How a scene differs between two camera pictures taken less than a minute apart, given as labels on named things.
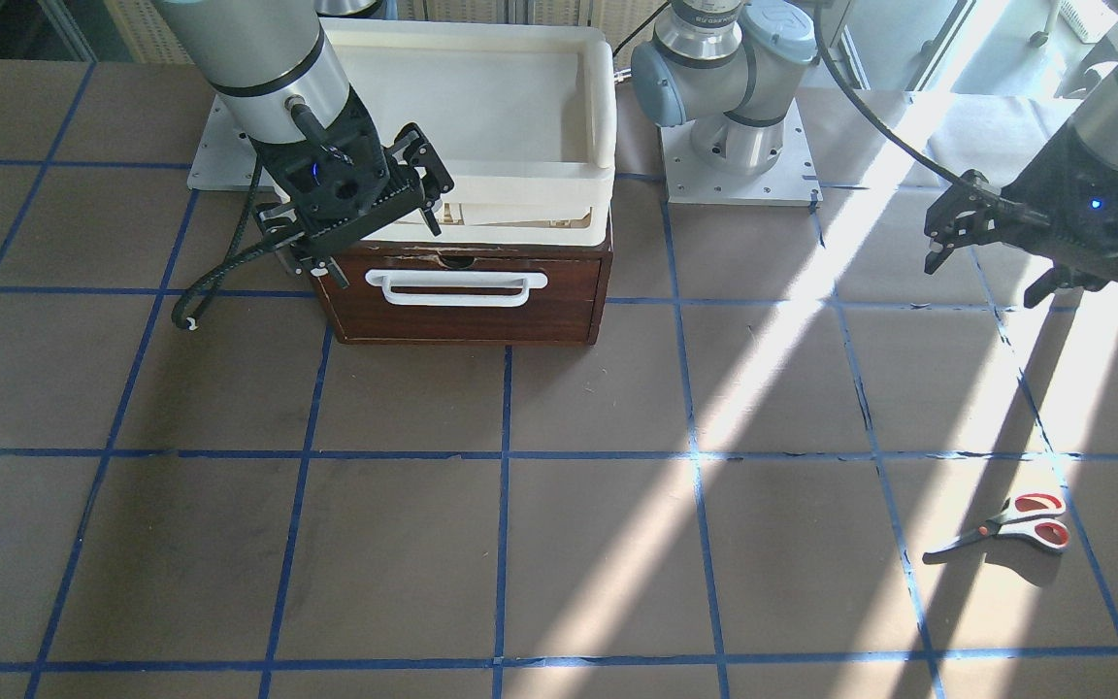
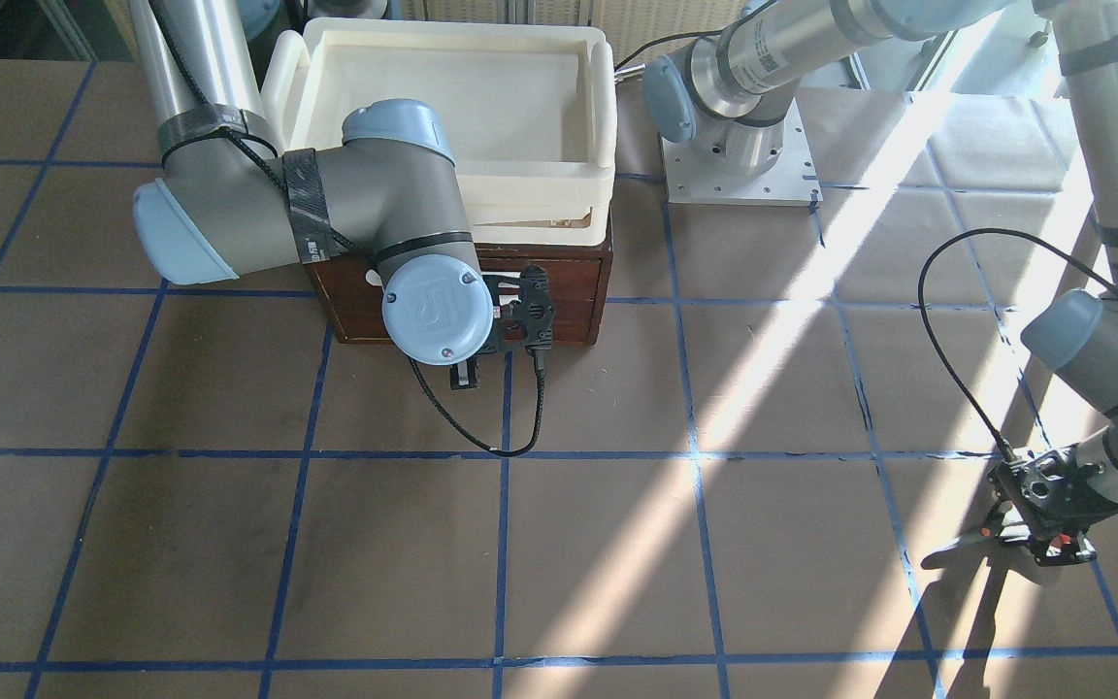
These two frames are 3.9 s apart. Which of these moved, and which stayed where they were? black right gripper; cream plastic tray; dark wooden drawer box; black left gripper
Moved: black right gripper; black left gripper
Stayed: cream plastic tray; dark wooden drawer box
